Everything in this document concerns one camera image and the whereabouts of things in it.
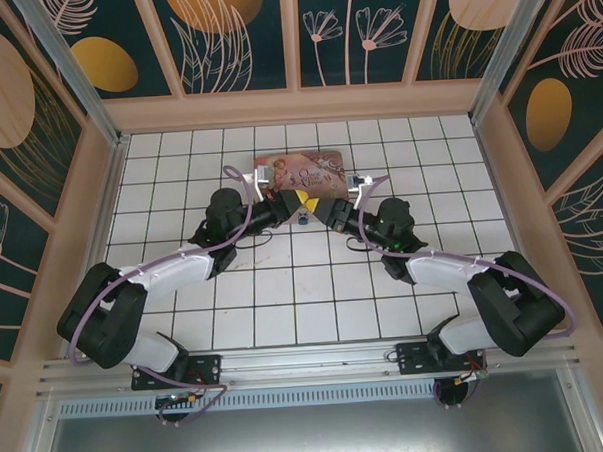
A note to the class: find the small blue padlock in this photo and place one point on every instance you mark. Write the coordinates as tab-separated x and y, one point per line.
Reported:
303	217

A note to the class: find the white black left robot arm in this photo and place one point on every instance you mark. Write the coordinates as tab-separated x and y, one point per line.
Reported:
168	277

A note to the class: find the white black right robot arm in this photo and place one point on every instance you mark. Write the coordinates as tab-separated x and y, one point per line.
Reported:
444	275

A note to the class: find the small controller circuit board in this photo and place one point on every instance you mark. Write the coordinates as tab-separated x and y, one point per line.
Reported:
176	399
470	377

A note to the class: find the grey metal sheet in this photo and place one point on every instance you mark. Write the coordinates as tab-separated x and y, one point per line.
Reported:
310	436

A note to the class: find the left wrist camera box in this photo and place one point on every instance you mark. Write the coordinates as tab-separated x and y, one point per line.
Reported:
266	178

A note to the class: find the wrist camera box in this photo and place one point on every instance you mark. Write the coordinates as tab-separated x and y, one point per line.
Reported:
266	178
355	180

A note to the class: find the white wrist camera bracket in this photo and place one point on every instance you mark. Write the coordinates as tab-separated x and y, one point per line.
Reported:
255	180
365	193

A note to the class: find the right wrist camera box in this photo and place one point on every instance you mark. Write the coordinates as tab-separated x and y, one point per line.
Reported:
355	180

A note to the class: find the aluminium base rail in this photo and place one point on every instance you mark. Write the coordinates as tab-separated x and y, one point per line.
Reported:
307	363

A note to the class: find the aluminium corner post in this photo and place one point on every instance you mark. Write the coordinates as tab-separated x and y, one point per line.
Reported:
514	46
75	76

